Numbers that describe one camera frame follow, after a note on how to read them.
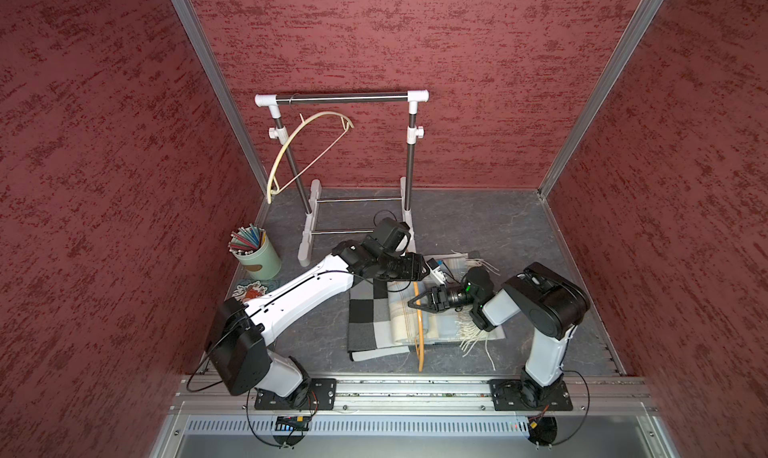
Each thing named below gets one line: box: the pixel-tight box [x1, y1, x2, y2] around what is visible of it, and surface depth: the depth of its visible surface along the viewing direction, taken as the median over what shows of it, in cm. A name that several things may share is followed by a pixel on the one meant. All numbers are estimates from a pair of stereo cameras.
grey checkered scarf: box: [348, 278, 410, 362], surface depth 86 cm
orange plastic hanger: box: [414, 282, 424, 372], surface depth 79 cm
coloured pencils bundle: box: [228, 224, 267, 254], surface depth 91 cm
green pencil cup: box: [229, 234, 282, 280], surface depth 90 cm
